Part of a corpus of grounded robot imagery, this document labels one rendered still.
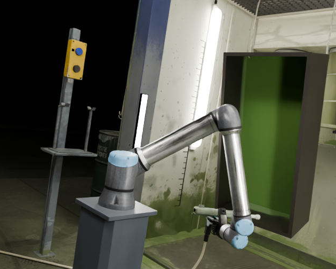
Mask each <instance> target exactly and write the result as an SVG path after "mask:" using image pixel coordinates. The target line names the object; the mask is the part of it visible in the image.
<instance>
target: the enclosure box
mask: <svg viewBox="0 0 336 269"><path fill-rule="evenodd" d="M248 56H250V58H248ZM328 61H329V54H323V53H315V52H224V53H223V69H222V87H221V106H222V105H225V104H230V105H233V106H234V107H235V108H236V109H237V110H238V113H239V117H240V120H241V126H242V129H241V131H240V132H239V136H240V140H241V148H242V156H243V163H244V171H245V178H246V185H247V193H248V198H249V205H250V212H251V214H252V215H260V219H255V218H252V223H253V225H254V226H256V227H259V228H262V229H264V230H268V231H271V232H273V233H276V234H279V235H282V236H285V237H287V238H290V239H291V238H293V237H294V236H295V235H296V234H297V233H298V232H299V231H300V230H301V229H302V228H303V227H304V226H305V225H306V224H307V223H308V222H309V216H310V207H311V198H312V193H313V185H314V176H315V168H316V159H317V150H318V141H319V133H320V127H321V119H322V110H323V101H324V92H325V84H326V75H327V67H328ZM219 208H225V209H226V210H232V211H233V205H232V201H231V193H230V186H229V179H228V171H227V164H226V156H225V149H224V144H223V137H222V134H221V133H219V143H218V162H217V180H216V191H215V209H219Z"/></svg>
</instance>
